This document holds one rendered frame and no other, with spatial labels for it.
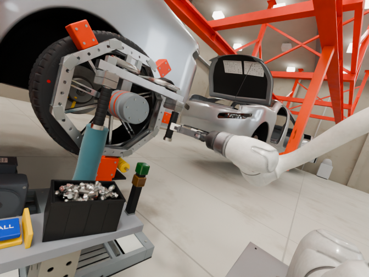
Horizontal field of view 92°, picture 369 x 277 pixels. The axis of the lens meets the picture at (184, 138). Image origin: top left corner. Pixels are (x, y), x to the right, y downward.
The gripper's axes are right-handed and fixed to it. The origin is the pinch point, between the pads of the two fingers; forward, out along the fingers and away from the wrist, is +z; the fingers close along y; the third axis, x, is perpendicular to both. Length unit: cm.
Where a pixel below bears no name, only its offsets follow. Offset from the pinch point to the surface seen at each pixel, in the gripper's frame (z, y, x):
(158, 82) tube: 11.6, -11.8, 16.9
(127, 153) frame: 28.3, -7.2, -22.4
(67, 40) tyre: 37, -43, 21
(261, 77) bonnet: 110, 289, 132
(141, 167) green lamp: -3.6, -19.4, -17.8
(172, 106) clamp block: 8.6, -2.5, 8.8
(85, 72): 83, -21, 15
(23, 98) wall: 644, -2, -73
